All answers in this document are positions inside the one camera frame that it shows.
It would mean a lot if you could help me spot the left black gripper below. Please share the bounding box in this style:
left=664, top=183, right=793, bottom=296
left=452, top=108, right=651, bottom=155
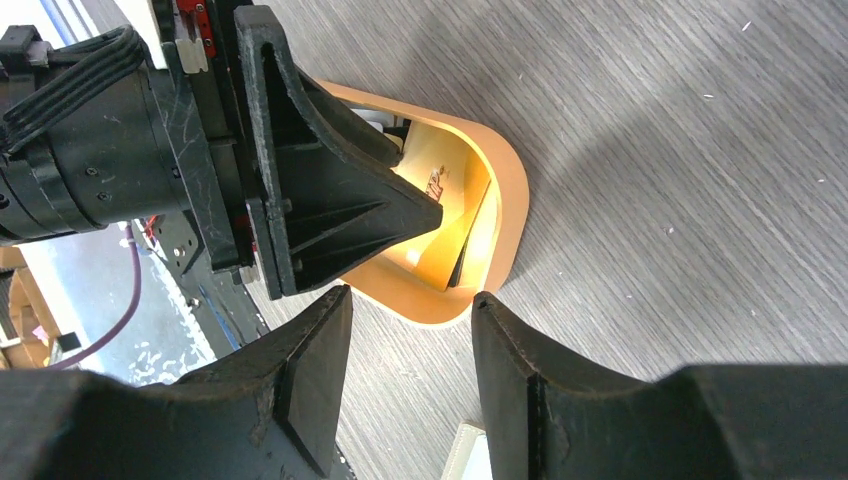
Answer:
left=1, top=1, right=443, bottom=299

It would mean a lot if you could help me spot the grey card holder wallet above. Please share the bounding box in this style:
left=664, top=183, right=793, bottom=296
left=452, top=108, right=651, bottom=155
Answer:
left=441, top=422, right=493, bottom=480

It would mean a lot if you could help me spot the gold credit card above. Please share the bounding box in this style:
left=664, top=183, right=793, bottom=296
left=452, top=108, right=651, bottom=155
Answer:
left=384, top=122, right=490, bottom=291

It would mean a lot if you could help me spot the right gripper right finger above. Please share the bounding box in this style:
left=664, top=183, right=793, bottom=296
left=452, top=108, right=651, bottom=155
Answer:
left=471, top=292, right=847, bottom=479

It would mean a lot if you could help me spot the orange oval tray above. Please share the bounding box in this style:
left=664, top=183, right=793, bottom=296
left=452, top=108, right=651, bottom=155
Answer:
left=320, top=81, right=529, bottom=327

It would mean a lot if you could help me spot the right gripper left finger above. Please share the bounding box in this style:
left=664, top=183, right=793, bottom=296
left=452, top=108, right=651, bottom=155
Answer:
left=1, top=286, right=353, bottom=479

